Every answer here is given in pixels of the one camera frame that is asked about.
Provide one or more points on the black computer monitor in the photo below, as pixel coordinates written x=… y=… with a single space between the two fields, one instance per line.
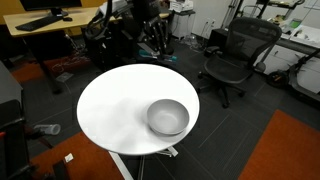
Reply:
x=50 y=4

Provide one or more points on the black equipment box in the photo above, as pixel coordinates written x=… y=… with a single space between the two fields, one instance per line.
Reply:
x=218 y=38

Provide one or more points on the green box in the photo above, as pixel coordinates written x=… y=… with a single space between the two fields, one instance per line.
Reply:
x=295 y=23

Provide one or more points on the white table base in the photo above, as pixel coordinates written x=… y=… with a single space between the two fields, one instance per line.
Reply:
x=118 y=165

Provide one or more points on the light wooden desk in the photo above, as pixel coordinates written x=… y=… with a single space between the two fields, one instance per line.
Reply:
x=66 y=18

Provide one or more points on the small white cabinet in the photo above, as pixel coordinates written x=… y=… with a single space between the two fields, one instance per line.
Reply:
x=182 y=25

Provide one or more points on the black computer keyboard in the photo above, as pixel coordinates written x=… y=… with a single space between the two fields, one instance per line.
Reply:
x=38 y=23

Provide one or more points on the white printer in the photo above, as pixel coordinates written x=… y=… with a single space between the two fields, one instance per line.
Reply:
x=181 y=5

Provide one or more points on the black computer mouse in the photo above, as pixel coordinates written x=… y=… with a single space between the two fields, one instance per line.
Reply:
x=67 y=19

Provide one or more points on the black electric scooter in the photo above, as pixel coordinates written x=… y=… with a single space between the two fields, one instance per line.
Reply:
x=295 y=81

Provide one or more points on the clear plastic cup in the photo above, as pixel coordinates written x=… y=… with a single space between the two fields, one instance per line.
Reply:
x=50 y=129

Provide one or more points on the white paper scrap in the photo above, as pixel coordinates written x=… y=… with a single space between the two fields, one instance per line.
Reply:
x=69 y=157

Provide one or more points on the black computer tower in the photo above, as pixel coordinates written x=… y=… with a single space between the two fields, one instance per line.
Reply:
x=95 y=50

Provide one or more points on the black vertical post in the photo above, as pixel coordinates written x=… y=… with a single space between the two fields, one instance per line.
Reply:
x=61 y=171

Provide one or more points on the white counter cabinet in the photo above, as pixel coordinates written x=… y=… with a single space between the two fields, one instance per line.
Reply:
x=283 y=55

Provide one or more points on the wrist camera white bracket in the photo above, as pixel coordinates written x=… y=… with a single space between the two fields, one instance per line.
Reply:
x=113 y=6

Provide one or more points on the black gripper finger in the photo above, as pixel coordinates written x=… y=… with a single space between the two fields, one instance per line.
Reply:
x=162 y=36
x=153 y=36

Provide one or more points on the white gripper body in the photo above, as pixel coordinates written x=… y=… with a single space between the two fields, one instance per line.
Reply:
x=146 y=8

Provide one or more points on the grey round bowl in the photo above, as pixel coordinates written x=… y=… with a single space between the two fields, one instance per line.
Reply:
x=168 y=116

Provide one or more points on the metal stand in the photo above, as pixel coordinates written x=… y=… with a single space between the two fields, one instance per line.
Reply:
x=233 y=13

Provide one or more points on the grey floor plate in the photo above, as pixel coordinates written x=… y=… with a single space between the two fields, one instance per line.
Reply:
x=64 y=77

